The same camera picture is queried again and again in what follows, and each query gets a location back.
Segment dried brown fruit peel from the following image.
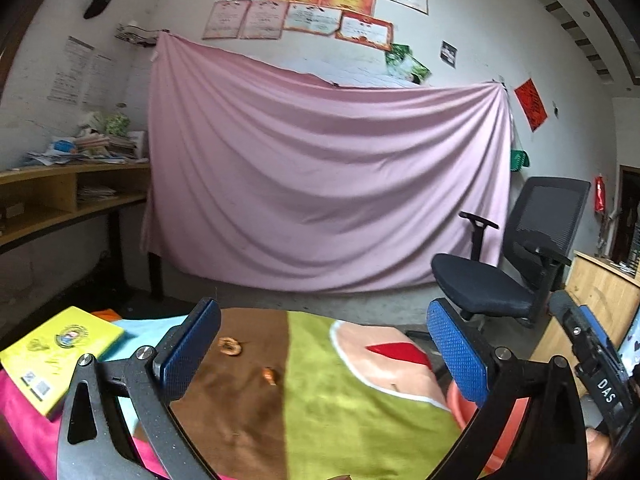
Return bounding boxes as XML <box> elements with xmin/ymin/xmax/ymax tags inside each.
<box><xmin>217</xmin><ymin>336</ymin><xmax>245</xmax><ymax>360</ymax></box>

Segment green photo poster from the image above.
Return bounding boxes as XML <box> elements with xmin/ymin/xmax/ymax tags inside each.
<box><xmin>385</xmin><ymin>42</ymin><xmax>432</xmax><ymax>84</ymax></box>

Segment pink plastic basin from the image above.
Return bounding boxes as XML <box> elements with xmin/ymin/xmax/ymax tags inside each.
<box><xmin>446</xmin><ymin>377</ymin><xmax>532</xmax><ymax>472</ymax></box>

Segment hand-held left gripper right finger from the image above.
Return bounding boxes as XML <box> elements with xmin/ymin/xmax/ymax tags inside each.
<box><xmin>426</xmin><ymin>297</ymin><xmax>588</xmax><ymax>480</ymax></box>

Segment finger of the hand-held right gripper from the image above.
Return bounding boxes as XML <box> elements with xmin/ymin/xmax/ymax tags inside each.
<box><xmin>579</xmin><ymin>304</ymin><xmax>629</xmax><ymax>377</ymax></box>
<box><xmin>549</xmin><ymin>290</ymin><xmax>597</xmax><ymax>361</ymax></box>

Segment black hanging object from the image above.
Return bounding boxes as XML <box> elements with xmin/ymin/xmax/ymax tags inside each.
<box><xmin>82</xmin><ymin>0</ymin><xmax>116</xmax><ymax>20</ymax></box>

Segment pile of papers and books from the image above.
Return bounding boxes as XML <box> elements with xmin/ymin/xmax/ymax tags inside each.
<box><xmin>25</xmin><ymin>110</ymin><xmax>150</xmax><ymax>167</ymax></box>

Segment yellow book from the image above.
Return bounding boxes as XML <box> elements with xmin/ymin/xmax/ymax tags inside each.
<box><xmin>0</xmin><ymin>306</ymin><xmax>126</xmax><ymax>422</ymax></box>

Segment light wooden cabinet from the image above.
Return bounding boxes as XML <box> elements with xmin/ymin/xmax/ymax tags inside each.
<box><xmin>530</xmin><ymin>250</ymin><xmax>640</xmax><ymax>411</ymax></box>

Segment white paper wall notice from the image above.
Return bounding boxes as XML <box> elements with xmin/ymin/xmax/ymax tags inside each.
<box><xmin>85</xmin><ymin>54</ymin><xmax>114</xmax><ymax>106</ymax></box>
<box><xmin>48</xmin><ymin>36</ymin><xmax>95</xmax><ymax>106</ymax></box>

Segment wooden wall shelf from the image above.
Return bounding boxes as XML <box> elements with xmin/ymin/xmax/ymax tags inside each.
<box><xmin>0</xmin><ymin>162</ymin><xmax>152</xmax><ymax>257</ymax></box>

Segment papers inside shelf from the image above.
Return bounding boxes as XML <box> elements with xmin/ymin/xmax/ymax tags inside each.
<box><xmin>77</xmin><ymin>185</ymin><xmax>119</xmax><ymax>204</ymax></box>

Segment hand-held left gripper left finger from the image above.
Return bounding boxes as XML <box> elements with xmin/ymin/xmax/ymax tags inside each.
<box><xmin>56</xmin><ymin>297</ymin><xmax>223</xmax><ymax>480</ymax></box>

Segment colourful patchwork blanket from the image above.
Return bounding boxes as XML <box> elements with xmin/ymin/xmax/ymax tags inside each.
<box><xmin>0</xmin><ymin>307</ymin><xmax>498</xmax><ymax>480</ymax></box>

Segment pink hanging cloth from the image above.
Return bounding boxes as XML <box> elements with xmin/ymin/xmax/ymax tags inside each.
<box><xmin>140</xmin><ymin>32</ymin><xmax>517</xmax><ymax>295</ymax></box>

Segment red paper wall decoration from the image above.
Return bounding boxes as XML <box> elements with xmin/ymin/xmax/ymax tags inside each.
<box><xmin>514</xmin><ymin>77</ymin><xmax>549</xmax><ymax>133</ymax></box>

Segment group of wall certificates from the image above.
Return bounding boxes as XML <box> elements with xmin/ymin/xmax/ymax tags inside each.
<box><xmin>202</xmin><ymin>0</ymin><xmax>430</xmax><ymax>52</ymax></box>

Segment wire wall rack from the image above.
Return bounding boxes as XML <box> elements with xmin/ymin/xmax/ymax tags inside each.
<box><xmin>115</xmin><ymin>22</ymin><xmax>159</xmax><ymax>49</ymax></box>

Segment person's right hand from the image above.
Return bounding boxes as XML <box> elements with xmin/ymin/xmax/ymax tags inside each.
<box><xmin>585</xmin><ymin>427</ymin><xmax>626</xmax><ymax>480</ymax></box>

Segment black office chair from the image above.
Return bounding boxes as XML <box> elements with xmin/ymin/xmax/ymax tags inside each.
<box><xmin>431</xmin><ymin>176</ymin><xmax>592</xmax><ymax>332</ymax></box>

